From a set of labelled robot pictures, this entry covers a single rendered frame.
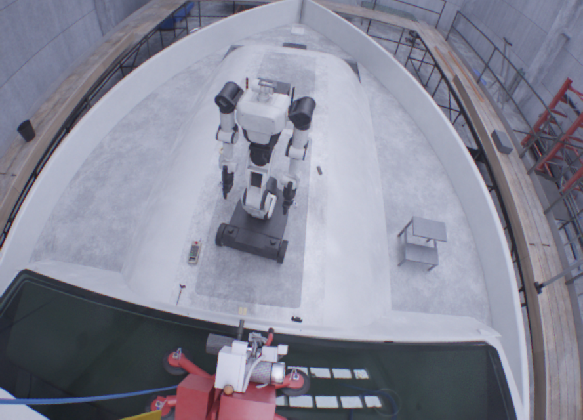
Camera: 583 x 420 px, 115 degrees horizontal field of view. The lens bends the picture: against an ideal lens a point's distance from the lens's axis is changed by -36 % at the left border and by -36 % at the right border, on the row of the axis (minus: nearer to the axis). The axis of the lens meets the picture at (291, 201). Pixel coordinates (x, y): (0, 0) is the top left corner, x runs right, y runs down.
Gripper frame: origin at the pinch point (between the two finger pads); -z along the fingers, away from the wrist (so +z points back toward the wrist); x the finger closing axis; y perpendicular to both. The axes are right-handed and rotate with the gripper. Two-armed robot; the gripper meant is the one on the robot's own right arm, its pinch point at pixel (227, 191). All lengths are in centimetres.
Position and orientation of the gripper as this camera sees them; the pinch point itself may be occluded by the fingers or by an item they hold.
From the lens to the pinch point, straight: 211.6
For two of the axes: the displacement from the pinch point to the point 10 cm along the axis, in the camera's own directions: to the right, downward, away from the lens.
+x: -2.1, 6.6, -7.2
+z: 1.5, -7.1, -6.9
